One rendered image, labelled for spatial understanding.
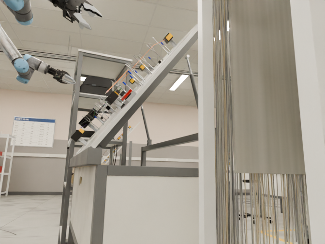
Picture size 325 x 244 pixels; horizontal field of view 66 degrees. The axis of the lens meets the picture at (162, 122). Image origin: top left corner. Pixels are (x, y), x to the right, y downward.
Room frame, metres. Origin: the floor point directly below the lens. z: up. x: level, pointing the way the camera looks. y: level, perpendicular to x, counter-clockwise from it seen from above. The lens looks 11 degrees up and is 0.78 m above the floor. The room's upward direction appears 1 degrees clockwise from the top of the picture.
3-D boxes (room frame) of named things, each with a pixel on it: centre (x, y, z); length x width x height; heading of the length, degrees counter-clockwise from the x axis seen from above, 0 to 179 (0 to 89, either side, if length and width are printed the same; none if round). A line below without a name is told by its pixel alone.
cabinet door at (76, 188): (1.77, 0.57, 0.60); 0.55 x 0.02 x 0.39; 23
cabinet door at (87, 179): (1.26, 0.36, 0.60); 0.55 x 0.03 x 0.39; 23
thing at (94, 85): (2.33, 0.67, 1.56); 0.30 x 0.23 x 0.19; 115
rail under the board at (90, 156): (1.50, 0.49, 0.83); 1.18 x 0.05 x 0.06; 23
